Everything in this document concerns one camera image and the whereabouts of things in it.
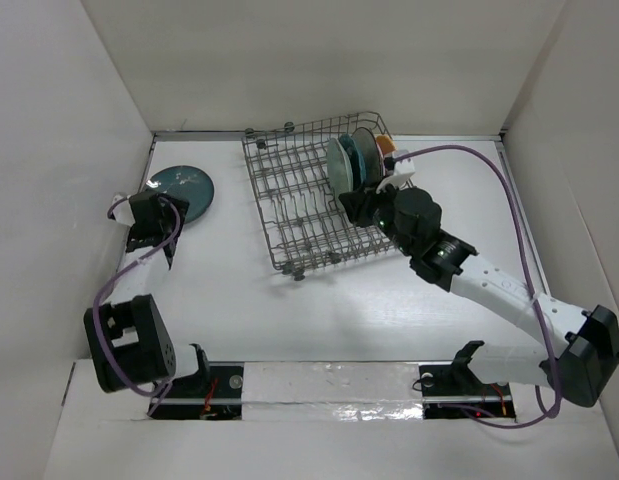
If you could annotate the grey wire dish rack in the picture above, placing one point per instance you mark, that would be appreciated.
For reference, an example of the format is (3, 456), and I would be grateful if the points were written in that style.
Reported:
(303, 227)

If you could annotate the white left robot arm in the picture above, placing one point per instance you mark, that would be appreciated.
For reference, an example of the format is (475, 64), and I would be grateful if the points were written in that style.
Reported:
(129, 343)

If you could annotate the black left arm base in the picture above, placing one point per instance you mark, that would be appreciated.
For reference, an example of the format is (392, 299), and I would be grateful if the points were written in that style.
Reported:
(219, 398)

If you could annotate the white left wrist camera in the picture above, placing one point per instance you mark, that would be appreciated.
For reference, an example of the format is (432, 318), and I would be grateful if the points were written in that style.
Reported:
(120, 210)

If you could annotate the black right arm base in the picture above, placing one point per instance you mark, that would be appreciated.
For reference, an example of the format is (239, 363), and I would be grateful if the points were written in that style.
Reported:
(445, 398)

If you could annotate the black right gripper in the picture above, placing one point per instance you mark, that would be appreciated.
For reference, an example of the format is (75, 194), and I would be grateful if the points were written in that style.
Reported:
(358, 204)

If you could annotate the woven-pattern orange plate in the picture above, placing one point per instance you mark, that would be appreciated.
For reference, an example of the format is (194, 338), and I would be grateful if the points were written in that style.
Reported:
(385, 144)

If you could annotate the teal scalloped plate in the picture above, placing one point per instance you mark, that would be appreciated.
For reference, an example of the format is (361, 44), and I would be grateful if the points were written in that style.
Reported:
(356, 160)

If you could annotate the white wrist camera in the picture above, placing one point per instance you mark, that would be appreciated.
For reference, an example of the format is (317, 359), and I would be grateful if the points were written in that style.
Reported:
(120, 210)
(397, 173)

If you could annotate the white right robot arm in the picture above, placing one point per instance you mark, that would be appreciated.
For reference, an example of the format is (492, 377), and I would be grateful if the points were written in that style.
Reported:
(577, 351)

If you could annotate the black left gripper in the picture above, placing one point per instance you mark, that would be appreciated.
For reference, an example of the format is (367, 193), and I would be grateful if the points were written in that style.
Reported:
(167, 210)

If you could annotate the dark teal glazed plate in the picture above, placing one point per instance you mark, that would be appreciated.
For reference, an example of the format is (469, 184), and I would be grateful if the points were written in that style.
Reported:
(188, 183)

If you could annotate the light green plate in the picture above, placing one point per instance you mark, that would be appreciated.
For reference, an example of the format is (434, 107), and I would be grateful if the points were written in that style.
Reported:
(338, 168)

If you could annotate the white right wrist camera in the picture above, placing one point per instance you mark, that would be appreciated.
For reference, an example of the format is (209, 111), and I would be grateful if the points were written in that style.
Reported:
(397, 173)

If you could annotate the cream plate tree drawing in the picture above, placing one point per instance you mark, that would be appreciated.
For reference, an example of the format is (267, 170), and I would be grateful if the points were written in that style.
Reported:
(366, 143)

